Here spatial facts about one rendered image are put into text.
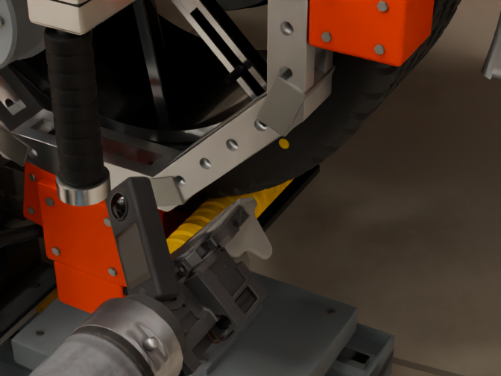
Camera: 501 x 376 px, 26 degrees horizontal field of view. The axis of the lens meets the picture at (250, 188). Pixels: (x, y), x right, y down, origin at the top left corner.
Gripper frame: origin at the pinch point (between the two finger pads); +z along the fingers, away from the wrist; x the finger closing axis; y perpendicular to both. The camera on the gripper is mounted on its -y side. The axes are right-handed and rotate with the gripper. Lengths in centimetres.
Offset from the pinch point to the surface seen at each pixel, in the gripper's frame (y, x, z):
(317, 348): 27.2, -30.9, 25.7
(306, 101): -4.5, 12.8, 1.7
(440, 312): 47, -43, 67
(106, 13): -20.2, 17.9, -17.4
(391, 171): 29, -61, 105
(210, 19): -16.2, 1.5, 11.9
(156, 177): -6.8, -8.9, 1.5
